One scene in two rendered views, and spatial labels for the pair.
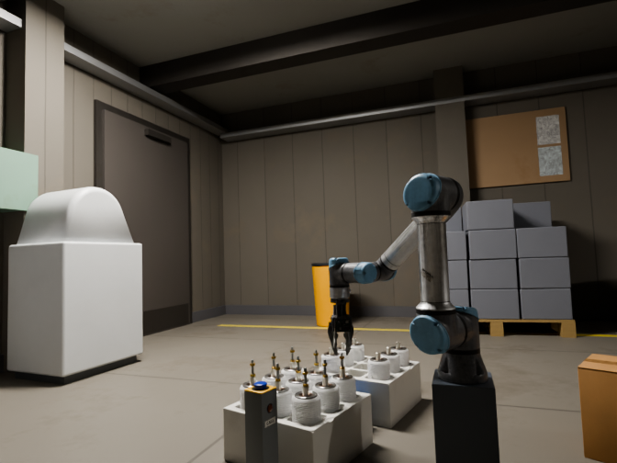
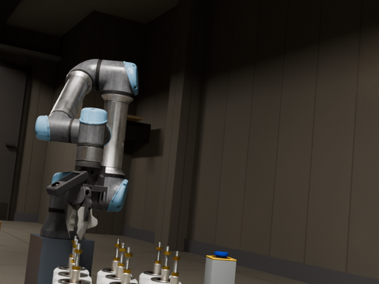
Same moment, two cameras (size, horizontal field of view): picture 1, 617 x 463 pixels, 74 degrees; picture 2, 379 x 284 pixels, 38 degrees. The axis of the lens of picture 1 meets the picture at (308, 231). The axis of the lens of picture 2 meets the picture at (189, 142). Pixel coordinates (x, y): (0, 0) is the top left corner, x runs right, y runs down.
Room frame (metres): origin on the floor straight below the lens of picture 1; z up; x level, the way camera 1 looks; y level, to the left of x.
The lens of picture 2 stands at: (2.51, 1.12, 0.45)
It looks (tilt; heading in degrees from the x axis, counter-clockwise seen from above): 7 degrees up; 222
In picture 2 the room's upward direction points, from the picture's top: 5 degrees clockwise
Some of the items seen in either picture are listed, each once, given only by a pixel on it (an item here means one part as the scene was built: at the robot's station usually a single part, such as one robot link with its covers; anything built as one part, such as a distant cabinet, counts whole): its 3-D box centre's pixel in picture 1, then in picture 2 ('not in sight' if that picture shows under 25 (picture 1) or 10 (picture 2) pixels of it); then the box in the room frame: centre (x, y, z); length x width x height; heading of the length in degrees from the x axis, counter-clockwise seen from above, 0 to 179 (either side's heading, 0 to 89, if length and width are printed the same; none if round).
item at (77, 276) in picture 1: (79, 278); not in sight; (2.84, 1.59, 0.61); 0.66 x 0.56 x 1.23; 160
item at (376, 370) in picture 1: (379, 380); not in sight; (1.82, -0.28, 0.16); 0.10 x 0.10 x 0.18
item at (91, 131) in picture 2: (339, 272); (92, 128); (1.56, -0.11, 0.64); 0.09 x 0.08 x 0.11; 42
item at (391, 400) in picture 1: (366, 386); not in sight; (1.98, -0.25, 0.09); 0.39 x 0.39 x 0.18; 57
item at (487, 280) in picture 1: (487, 265); not in sight; (3.83, -1.65, 0.57); 1.15 x 0.77 x 1.14; 74
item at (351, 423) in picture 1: (299, 425); not in sight; (1.55, 0.06, 0.09); 0.39 x 0.39 x 0.18; 55
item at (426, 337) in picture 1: (433, 262); (112, 135); (1.26, -0.38, 0.67); 0.15 x 0.12 x 0.55; 132
